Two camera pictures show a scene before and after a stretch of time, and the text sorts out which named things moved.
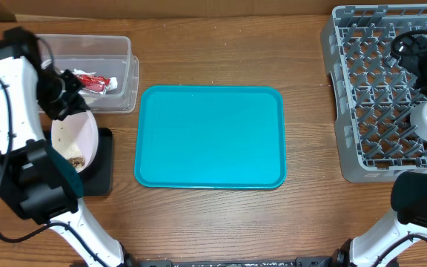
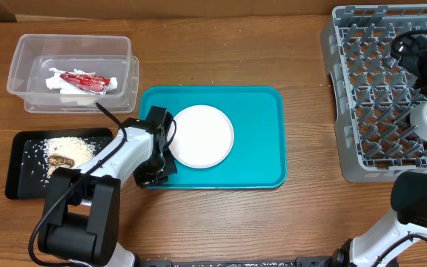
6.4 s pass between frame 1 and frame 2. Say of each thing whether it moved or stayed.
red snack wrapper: stayed
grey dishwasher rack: stayed
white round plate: moved
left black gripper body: moved
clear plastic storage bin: stayed
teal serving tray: stayed
